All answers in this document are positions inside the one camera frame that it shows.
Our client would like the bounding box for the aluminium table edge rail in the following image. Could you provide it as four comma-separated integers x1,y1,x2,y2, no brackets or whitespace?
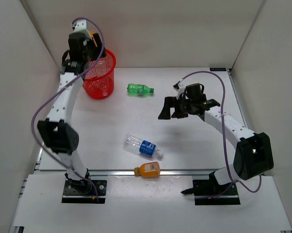
89,168,215,178

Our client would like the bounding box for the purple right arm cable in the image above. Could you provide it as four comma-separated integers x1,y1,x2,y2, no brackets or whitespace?
182,70,263,195

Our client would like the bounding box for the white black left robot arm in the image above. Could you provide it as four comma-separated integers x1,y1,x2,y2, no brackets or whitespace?
37,33,105,194

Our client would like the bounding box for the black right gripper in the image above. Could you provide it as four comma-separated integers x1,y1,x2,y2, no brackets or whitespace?
159,96,196,119

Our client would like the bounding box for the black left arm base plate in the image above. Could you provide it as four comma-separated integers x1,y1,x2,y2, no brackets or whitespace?
61,180,107,204

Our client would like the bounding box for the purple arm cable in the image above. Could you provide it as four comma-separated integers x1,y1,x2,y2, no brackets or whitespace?
31,17,106,195
182,70,263,195

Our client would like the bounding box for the green plastic bottle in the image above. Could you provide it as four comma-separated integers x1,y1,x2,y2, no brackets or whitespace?
127,83,154,97

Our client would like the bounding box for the black corner label plate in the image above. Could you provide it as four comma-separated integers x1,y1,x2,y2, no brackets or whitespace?
209,67,226,72

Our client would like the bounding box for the orange bottle barcode label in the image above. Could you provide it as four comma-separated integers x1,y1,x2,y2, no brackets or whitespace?
134,162,160,178

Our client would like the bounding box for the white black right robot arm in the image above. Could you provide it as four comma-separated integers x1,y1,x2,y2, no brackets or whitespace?
158,83,274,194

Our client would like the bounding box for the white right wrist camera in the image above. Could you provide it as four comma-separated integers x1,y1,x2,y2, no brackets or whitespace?
173,81,186,96

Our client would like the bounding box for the red mesh waste bin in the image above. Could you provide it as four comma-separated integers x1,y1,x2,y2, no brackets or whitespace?
83,50,116,100

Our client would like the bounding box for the blue label clear bottle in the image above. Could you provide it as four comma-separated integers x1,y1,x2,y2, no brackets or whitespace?
123,134,163,160

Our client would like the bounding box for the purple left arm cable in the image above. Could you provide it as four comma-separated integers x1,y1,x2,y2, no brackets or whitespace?
31,17,106,195

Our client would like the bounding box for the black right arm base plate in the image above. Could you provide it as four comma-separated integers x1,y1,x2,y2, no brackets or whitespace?
181,179,240,206

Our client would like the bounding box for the orange patterned juice bottle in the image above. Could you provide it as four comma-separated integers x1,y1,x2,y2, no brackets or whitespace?
90,31,101,47

